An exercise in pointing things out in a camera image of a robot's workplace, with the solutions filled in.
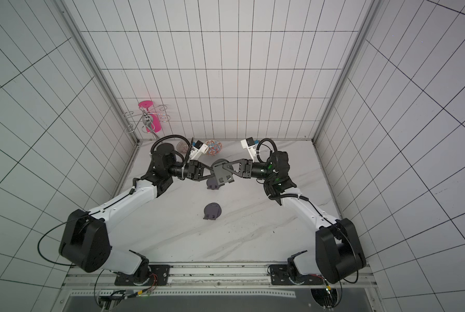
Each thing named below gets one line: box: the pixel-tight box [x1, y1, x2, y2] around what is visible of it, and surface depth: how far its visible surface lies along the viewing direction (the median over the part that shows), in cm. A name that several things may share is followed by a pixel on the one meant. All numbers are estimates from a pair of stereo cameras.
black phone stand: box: [210, 158, 235, 186], surface depth 68 cm
